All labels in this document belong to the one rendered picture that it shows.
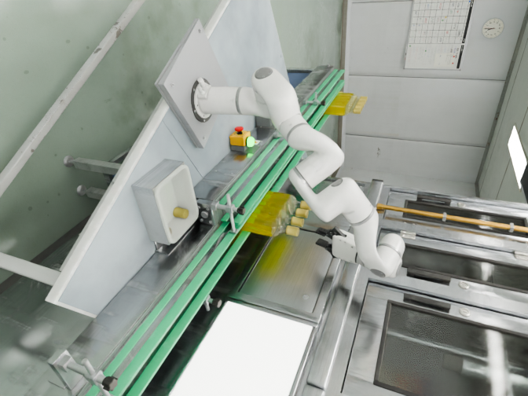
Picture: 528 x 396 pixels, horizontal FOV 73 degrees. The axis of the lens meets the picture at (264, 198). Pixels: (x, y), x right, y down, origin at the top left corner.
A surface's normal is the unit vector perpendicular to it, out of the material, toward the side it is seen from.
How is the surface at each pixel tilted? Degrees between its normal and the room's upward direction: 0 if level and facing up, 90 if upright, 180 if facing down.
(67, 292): 0
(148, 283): 90
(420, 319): 90
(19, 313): 90
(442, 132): 90
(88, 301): 0
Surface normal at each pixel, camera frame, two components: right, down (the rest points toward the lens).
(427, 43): -0.39, 0.55
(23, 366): -0.08, -0.82
